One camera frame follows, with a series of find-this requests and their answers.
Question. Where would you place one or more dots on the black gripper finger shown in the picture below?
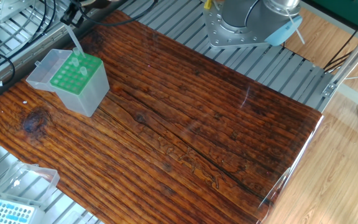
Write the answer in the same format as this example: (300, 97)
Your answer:
(66, 15)
(78, 18)

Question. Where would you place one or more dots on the clear large pipette tip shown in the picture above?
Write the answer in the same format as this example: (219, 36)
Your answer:
(75, 40)

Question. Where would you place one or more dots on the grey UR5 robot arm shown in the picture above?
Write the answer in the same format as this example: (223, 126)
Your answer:
(241, 15)

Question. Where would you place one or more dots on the clear pipette tip in holder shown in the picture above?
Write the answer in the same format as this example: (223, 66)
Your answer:
(76, 52)
(83, 71)
(75, 62)

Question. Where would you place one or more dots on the green-topped large tip holder box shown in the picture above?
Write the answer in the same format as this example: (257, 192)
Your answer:
(82, 96)

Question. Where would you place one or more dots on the small pipette tip box, clear lid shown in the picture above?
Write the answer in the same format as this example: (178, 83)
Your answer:
(5, 214)

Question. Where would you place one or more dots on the silver perforated metal plate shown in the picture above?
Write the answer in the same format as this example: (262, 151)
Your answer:
(5, 7)

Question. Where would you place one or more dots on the yellow plastic clip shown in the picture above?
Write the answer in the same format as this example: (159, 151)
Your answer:
(208, 4)

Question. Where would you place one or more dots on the brown wooden board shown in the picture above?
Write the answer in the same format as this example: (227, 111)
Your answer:
(120, 193)

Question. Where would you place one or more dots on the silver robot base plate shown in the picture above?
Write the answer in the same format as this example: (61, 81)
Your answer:
(225, 35)

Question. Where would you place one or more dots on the aluminium frame post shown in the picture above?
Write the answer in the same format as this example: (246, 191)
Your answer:
(353, 57)

